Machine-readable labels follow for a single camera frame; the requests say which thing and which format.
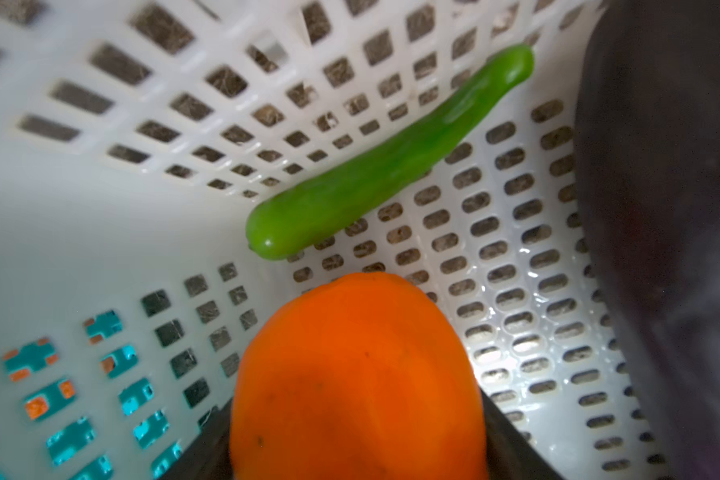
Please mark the purple eggplant toy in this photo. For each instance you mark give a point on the purple eggplant toy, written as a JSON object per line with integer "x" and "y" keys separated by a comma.
{"x": 647, "y": 154}

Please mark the white plastic basket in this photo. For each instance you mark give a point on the white plastic basket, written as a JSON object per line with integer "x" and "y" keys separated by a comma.
{"x": 137, "y": 136}

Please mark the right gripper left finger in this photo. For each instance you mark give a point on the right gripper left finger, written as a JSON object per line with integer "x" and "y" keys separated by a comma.
{"x": 208, "y": 457}

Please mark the green chili pepper toy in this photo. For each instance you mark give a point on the green chili pepper toy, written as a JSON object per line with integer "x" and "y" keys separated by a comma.
{"x": 311, "y": 211}

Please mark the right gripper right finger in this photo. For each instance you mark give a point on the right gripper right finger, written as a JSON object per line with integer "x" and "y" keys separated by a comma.
{"x": 509, "y": 455}

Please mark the orange tangerine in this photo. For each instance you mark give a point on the orange tangerine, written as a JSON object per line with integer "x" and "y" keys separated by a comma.
{"x": 361, "y": 378}

